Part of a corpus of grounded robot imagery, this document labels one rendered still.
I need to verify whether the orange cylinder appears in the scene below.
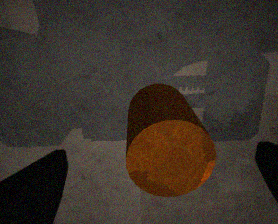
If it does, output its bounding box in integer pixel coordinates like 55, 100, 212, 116
126, 84, 216, 197

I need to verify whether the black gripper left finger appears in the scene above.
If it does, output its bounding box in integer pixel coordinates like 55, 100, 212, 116
0, 150, 68, 224

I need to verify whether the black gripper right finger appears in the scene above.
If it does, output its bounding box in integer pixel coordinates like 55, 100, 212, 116
255, 141, 278, 203

